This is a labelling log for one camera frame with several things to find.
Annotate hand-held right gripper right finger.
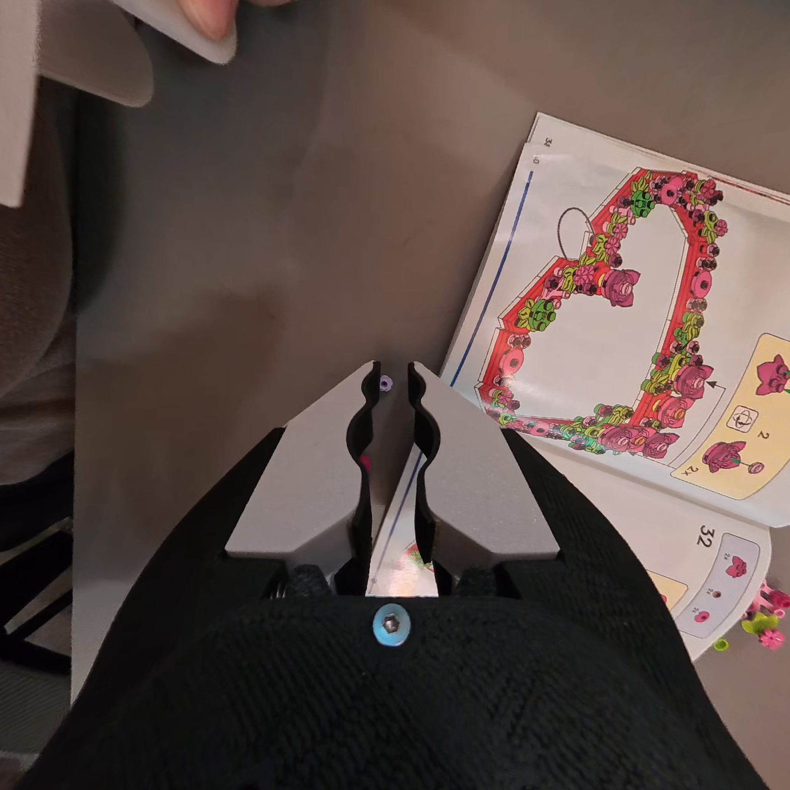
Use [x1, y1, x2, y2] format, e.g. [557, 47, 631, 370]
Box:
[407, 361, 562, 570]

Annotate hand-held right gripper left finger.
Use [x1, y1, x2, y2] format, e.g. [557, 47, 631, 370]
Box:
[224, 360, 382, 565]

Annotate lego instruction booklet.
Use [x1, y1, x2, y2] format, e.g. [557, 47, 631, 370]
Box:
[364, 111, 790, 664]

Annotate green and pink lego flower cluster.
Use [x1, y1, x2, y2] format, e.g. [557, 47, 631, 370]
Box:
[741, 580, 790, 652]

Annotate person's left hand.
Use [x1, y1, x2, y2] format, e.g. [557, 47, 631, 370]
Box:
[176, 0, 297, 43]

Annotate black chair base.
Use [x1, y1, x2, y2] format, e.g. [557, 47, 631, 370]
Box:
[0, 453, 75, 676]

